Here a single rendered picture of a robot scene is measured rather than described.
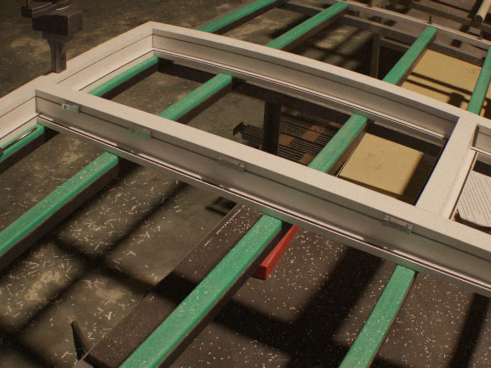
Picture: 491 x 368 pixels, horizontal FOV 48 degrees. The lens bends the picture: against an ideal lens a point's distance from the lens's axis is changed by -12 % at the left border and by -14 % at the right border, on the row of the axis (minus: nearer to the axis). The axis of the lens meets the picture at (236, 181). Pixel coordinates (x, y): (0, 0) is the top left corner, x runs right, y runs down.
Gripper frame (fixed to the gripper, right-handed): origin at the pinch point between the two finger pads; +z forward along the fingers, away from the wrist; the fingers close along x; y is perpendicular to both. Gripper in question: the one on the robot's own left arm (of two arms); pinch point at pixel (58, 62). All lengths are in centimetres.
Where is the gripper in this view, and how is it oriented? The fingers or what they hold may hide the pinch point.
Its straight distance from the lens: 136.9
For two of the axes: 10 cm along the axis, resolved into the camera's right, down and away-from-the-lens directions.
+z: -0.4, 8.2, 5.6
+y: 5.2, -4.7, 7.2
